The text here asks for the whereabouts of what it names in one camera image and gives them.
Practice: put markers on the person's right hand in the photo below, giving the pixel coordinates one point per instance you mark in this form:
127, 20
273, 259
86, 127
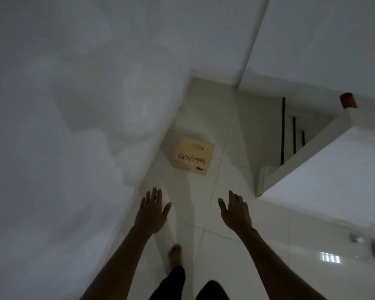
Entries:
236, 215

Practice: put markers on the person's left hand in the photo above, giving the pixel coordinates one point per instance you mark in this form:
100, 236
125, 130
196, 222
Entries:
150, 215

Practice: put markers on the person's left thumb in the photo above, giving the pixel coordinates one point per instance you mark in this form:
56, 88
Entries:
166, 209

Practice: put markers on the person's left little finger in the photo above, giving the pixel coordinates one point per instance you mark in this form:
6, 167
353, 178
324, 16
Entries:
142, 203

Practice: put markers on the person's left middle finger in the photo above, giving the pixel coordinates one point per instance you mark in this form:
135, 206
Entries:
154, 194

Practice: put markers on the person's right thumb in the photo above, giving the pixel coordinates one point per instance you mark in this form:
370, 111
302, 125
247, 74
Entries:
222, 205

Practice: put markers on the person's left forearm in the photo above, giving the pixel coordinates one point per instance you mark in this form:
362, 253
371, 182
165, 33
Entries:
122, 265

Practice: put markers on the person's right forearm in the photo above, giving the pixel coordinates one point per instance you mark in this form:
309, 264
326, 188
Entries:
275, 265

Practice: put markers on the person's left foot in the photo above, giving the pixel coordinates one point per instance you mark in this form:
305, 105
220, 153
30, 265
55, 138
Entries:
176, 256

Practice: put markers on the brown cardboard box with writing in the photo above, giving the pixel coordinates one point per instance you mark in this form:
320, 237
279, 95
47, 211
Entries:
193, 156

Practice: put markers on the person's left black trouser leg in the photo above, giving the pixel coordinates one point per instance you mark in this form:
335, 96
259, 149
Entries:
170, 285

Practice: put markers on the person's black trouser leg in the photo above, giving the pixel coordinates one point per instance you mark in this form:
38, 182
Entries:
170, 285
213, 291

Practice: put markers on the person's right black trouser leg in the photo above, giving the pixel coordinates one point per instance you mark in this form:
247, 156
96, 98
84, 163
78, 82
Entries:
213, 291

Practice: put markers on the long black railing bar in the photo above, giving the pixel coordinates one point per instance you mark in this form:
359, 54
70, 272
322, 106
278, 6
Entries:
282, 131

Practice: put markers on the medium black railing bar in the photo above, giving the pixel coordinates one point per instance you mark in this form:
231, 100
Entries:
294, 135

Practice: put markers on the short black railing bar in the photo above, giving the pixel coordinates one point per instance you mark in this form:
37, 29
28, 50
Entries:
303, 139

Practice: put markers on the brown wooden handrail end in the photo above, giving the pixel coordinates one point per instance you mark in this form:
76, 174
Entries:
348, 100

